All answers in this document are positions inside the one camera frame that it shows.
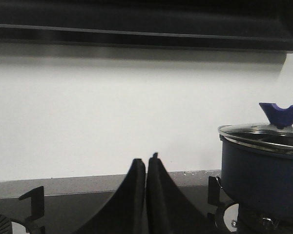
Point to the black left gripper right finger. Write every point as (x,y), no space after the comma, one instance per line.
(168,210)

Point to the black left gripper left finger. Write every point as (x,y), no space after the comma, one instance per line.
(123,212)

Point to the right black pot support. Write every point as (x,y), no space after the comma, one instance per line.
(226,214)

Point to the black pot support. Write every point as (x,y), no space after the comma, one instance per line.
(226,214)
(36,196)

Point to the left black pot support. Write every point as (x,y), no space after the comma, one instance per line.
(36,196)

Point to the dark blue cooking pot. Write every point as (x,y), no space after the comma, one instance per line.
(259,180)

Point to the glass pot lid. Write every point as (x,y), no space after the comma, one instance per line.
(275,136)

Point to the black glass gas stove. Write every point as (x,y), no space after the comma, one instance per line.
(68,203)

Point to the left gas burner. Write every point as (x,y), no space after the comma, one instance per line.
(5,225)

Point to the black range hood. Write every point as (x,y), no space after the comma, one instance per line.
(224,24)

